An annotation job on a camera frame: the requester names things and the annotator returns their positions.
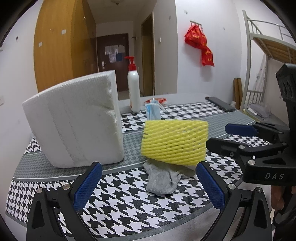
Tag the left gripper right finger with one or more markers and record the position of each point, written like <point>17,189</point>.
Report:
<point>254,224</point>

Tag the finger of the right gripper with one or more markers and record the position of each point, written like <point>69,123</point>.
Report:
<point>268,132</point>
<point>242,153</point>

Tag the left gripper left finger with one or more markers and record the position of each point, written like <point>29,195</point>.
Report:
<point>43,223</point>

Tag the yellow foam net sleeve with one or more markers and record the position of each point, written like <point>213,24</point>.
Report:
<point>179,142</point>

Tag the blue face masks stack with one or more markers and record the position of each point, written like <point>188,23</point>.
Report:
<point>153,110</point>

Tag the operator hand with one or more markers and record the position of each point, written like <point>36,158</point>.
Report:
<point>277,201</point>

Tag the black smartphone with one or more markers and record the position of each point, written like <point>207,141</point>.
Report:
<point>221,104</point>

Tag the grey sock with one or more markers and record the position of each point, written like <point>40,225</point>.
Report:
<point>163,177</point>

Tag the white styrofoam box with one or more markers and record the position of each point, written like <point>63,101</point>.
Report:
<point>78,122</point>

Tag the red snack packet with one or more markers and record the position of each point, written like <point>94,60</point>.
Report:
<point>162,101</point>

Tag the metal bunk bed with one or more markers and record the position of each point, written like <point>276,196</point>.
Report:
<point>267,45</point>

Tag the white red pump bottle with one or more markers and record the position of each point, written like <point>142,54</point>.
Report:
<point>133,85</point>

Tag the dark brown entrance door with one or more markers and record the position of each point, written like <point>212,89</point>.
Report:
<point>111,52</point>

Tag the wooden wardrobe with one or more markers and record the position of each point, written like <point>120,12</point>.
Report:
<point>64,43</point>

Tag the ceiling lamp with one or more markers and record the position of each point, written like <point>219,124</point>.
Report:
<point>117,2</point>

